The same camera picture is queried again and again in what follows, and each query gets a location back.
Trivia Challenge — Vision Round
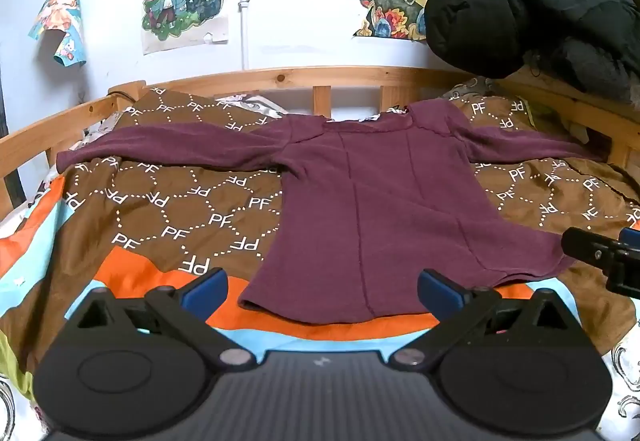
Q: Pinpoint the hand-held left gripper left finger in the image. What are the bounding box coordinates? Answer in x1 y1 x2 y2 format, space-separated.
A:
67 267 258 367

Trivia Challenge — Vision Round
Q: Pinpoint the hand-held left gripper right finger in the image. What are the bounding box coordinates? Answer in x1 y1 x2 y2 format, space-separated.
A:
390 269 583 368

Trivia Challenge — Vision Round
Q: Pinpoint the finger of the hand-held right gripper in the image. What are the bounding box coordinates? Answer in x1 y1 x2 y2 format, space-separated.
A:
606 227 640 300
561 226 626 272

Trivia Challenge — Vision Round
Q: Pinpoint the maroon long-sleeve shirt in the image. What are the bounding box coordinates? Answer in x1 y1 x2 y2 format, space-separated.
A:
56 100 608 326

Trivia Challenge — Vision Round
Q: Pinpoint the brown printed blanket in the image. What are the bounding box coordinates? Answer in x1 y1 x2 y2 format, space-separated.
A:
0 86 640 372

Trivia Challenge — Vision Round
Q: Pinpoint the white printed pillow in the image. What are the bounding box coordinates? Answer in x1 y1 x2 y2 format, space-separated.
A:
212 92 291 118

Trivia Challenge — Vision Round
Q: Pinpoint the wooden bed frame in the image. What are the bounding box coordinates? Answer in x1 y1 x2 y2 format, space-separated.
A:
0 66 640 222

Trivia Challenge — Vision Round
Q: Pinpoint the curled cartoon wall poster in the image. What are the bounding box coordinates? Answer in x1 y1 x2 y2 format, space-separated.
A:
27 0 87 68

